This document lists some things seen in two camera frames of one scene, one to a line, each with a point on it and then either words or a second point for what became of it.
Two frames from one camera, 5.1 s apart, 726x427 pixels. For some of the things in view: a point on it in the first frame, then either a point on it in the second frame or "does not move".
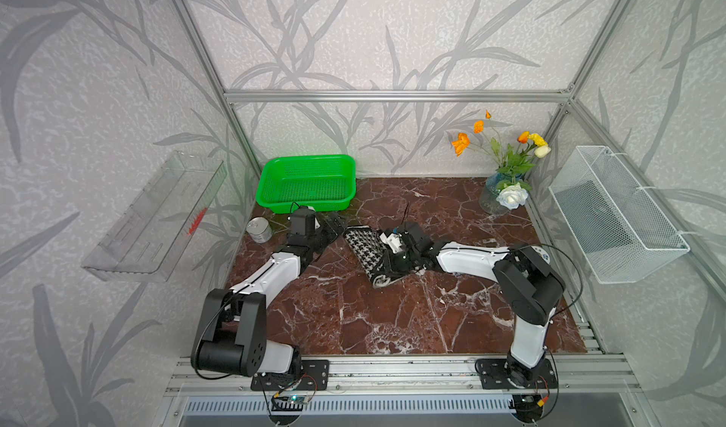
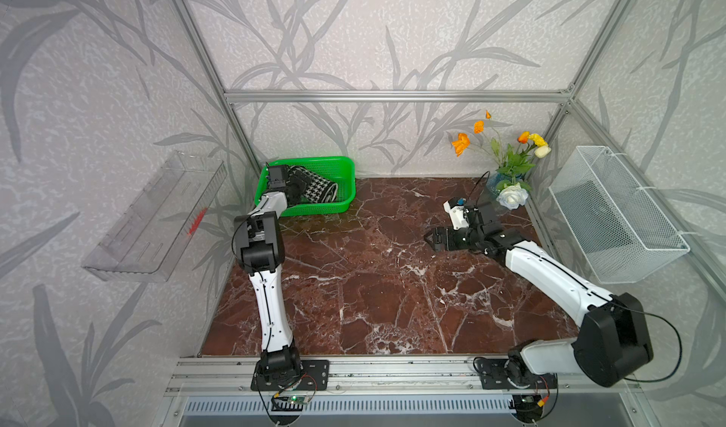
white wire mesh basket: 620,233 does not move
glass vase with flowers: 505,190 does not move
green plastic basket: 322,182 does not move
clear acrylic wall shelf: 146,243 does not move
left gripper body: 322,235 to 296,187
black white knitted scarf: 371,251 to 318,189
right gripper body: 399,264 to 462,238
